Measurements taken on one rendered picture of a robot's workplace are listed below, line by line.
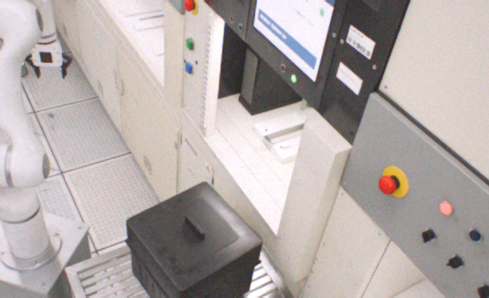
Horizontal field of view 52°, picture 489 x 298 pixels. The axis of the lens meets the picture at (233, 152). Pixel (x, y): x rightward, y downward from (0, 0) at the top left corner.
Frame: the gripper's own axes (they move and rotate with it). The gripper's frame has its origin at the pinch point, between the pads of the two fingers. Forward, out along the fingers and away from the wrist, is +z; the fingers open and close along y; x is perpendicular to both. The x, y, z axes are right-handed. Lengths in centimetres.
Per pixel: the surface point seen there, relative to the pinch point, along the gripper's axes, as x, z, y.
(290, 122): -13, 11, 92
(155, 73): 25.7, 15.9, 38.0
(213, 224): -72, 0, 56
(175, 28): 4.3, -18.7, 46.1
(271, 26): -48, -50, 70
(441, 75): -92, -66, 91
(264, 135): -21, 11, 80
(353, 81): -76, -53, 83
